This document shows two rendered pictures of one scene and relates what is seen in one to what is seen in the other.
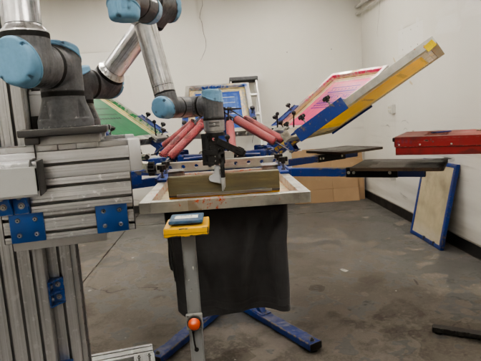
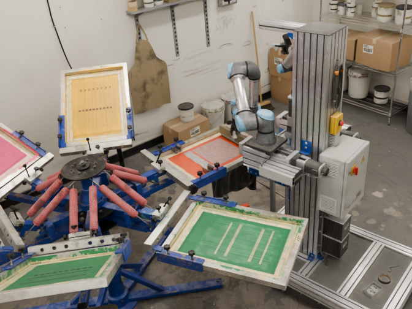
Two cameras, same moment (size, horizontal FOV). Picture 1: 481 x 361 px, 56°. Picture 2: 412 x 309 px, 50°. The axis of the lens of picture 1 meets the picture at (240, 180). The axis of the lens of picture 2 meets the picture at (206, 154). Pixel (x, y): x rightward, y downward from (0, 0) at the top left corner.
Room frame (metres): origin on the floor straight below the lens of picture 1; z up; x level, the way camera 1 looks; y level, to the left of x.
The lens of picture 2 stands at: (3.60, 2.71, 2.84)
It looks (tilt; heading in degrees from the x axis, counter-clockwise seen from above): 31 degrees down; 238
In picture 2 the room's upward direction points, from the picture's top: 6 degrees counter-clockwise
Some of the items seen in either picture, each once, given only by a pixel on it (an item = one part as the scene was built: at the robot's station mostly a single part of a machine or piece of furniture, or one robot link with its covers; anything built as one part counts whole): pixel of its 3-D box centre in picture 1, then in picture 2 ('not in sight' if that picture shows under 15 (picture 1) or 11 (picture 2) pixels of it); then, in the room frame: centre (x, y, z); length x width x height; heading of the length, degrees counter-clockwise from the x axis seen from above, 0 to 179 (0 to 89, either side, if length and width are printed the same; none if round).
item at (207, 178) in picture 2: (164, 180); (209, 177); (2.12, 0.36, 0.98); 0.30 x 0.05 x 0.07; 2
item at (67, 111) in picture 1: (64, 109); not in sight; (1.30, 0.48, 1.31); 0.15 x 0.15 x 0.10
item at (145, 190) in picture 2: not in sight; (168, 181); (2.33, 0.09, 0.89); 1.24 x 0.06 x 0.06; 2
